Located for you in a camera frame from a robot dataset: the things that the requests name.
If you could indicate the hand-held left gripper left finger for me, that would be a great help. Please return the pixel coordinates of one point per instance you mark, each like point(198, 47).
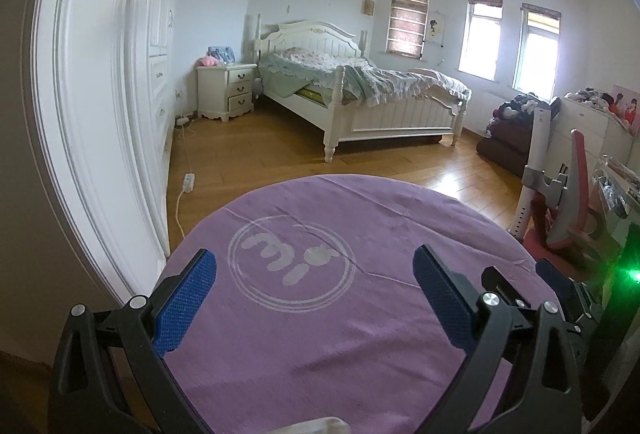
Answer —
point(185, 299)

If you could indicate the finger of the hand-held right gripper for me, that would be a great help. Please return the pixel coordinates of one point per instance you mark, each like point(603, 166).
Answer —
point(552, 274)

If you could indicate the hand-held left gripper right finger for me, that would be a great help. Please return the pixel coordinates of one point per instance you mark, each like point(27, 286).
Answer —
point(445, 299)

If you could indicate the maroon cloth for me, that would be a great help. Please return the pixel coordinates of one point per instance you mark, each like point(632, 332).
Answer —
point(535, 219)

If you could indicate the pink and grey desk chair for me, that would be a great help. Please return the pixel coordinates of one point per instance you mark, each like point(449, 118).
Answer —
point(575, 194)

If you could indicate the white and pink study desk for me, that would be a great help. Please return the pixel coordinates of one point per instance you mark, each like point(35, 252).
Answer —
point(620, 194)

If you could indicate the white power strip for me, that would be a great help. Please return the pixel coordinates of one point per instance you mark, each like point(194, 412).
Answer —
point(189, 181)
point(182, 119)

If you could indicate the purple printed cloth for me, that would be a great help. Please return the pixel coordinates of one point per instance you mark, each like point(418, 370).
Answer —
point(300, 339)

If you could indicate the brown sofa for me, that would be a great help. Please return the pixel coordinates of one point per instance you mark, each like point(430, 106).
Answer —
point(505, 139)

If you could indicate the white dresser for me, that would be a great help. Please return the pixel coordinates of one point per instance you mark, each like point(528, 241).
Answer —
point(595, 124)

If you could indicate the pile of clothes on sofa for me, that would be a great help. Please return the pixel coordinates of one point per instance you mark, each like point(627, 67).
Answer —
point(520, 106)

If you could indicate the white radiator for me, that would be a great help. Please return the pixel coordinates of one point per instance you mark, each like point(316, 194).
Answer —
point(492, 109)

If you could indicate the pile of clothes on dresser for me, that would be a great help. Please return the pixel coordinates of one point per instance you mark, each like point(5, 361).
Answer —
point(585, 96)

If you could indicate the pink photo poster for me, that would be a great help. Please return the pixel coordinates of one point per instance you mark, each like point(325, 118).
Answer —
point(627, 106)

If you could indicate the white wooden bed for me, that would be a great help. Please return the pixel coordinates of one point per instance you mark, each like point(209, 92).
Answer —
point(395, 119)

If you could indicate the white nightstand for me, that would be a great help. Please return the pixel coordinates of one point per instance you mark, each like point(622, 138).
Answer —
point(227, 91)

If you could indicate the bright window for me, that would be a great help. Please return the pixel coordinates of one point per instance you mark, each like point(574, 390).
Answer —
point(477, 39)
point(537, 49)

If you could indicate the white panelled wardrobe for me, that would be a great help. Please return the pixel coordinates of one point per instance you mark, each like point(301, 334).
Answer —
point(100, 89)

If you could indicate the pale floral blanket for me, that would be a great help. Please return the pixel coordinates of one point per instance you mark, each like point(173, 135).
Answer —
point(380, 79)

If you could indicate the pink plush toy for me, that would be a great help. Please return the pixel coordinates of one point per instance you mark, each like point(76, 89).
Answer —
point(207, 60)

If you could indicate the window with brown blind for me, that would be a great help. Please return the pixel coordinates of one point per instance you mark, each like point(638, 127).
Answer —
point(407, 21)

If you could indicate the white upright support post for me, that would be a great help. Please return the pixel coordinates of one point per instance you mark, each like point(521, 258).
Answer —
point(540, 139)

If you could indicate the small hanging wall picture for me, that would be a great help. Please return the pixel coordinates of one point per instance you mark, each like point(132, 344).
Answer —
point(435, 26)

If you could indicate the small tan wall ornament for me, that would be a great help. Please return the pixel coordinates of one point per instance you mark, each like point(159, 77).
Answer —
point(369, 6)

